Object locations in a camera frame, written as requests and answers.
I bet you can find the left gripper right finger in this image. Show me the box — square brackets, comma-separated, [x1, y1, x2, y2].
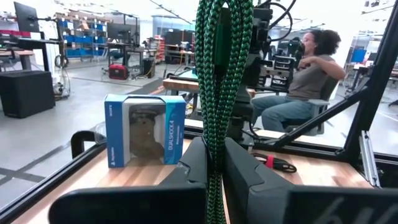
[223, 138, 398, 224]

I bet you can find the grey office chair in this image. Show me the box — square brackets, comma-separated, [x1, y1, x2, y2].
[285, 76, 340, 136]

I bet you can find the dark office desk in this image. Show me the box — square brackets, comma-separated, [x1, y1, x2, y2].
[0, 34, 60, 73]

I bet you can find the blue DualShock controller box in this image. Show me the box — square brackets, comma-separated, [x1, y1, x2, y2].
[103, 93, 187, 169]

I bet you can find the red tool bag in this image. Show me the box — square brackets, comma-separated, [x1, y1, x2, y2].
[108, 63, 129, 81]

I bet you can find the blue screen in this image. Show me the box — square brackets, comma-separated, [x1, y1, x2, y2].
[351, 48, 368, 63]

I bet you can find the black curved handle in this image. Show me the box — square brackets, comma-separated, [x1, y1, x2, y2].
[70, 130, 105, 160]

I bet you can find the black aluminium table frame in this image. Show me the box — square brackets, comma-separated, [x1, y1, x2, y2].
[0, 0, 398, 224]

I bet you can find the black metal equipment rack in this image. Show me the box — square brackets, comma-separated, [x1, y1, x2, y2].
[259, 55, 296, 91]

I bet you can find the green braided USB-C cable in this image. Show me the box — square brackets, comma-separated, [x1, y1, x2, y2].
[193, 0, 254, 224]

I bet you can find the black cable with red strap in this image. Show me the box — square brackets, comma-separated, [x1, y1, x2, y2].
[252, 152, 298, 174]

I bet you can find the black computer monitor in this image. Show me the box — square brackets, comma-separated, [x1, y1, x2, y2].
[106, 22, 132, 42]
[13, 1, 40, 33]

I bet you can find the shelf with blue bins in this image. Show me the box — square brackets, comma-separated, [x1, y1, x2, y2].
[55, 11, 108, 60]

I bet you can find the person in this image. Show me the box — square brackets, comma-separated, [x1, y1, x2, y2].
[251, 29, 346, 132]

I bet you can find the wooden workbench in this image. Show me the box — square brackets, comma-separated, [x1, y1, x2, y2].
[162, 77, 200, 95]

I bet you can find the black cabinet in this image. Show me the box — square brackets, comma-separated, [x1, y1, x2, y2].
[0, 70, 57, 119]

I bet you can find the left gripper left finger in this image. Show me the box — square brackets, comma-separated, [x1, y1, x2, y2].
[48, 136, 209, 224]

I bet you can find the silver metal bracket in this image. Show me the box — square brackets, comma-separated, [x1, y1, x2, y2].
[358, 129, 382, 189]

